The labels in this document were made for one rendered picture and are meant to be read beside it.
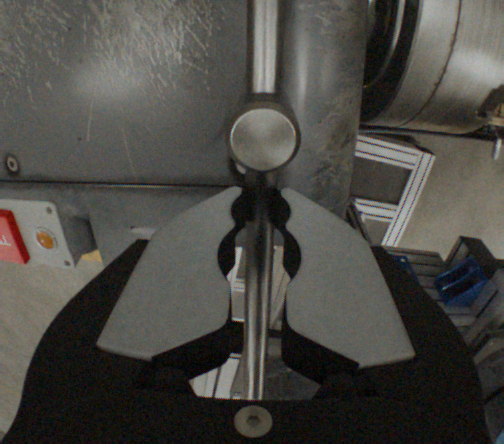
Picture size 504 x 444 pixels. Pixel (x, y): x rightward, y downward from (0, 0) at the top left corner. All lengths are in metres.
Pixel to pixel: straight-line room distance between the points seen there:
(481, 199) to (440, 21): 1.91
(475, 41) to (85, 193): 0.33
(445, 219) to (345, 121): 1.84
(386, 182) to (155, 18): 1.36
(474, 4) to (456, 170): 1.68
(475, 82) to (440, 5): 0.08
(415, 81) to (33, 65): 0.30
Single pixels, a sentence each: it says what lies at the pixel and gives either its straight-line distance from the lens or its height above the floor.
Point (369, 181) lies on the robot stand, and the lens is 1.46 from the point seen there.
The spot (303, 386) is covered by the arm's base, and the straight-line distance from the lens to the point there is 0.52.
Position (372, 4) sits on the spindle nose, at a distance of 0.29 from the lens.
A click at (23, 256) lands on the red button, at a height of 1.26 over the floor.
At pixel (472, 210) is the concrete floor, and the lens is 2.14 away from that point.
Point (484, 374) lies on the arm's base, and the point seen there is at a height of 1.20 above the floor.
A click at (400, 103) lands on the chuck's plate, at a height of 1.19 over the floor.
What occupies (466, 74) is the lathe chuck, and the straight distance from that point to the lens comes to 0.29.
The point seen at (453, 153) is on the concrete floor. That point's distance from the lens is 1.86.
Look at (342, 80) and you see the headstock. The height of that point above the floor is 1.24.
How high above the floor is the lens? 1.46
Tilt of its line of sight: 63 degrees down
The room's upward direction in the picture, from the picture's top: 175 degrees counter-clockwise
